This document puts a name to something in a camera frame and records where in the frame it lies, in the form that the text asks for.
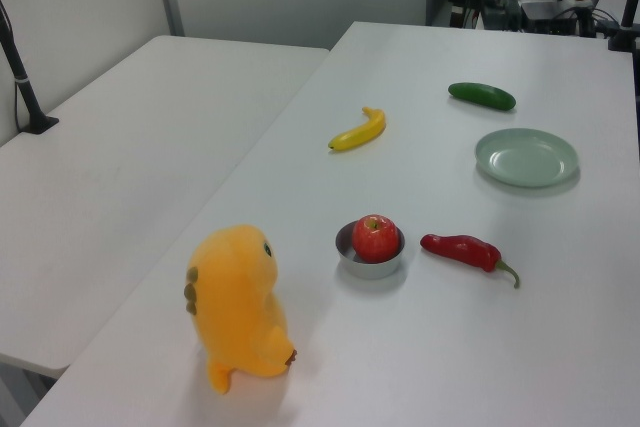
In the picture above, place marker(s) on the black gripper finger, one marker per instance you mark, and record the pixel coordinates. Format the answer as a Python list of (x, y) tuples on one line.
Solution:
[(456, 17), (468, 17)]

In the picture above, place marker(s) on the yellow toy banana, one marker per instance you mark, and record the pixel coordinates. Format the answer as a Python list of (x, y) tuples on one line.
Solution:
[(357, 136)]

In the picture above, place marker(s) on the pale green plastic plate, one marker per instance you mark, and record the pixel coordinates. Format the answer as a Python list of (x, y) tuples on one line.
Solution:
[(526, 158)]

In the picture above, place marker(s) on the grey laptop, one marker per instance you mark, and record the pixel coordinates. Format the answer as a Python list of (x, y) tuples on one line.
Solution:
[(545, 9)]

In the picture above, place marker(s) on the green toy cucumber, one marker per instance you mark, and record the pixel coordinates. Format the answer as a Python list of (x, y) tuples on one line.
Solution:
[(482, 95)]

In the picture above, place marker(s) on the black clamp stand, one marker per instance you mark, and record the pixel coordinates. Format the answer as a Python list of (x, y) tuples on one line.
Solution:
[(625, 22)]

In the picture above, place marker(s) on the red toy chili pepper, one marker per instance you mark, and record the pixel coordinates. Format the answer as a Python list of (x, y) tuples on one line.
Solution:
[(462, 248)]

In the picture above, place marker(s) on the red toy apple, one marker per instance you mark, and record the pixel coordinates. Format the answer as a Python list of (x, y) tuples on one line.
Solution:
[(375, 239)]

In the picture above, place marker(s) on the small round metal bowl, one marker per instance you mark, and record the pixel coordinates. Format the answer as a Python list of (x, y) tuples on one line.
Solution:
[(370, 269)]

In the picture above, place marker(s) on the orange plush dinosaur toy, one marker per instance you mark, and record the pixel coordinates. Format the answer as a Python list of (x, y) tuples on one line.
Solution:
[(237, 297)]

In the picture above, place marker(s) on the black camera stand pole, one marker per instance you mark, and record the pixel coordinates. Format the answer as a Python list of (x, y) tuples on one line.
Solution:
[(22, 82)]

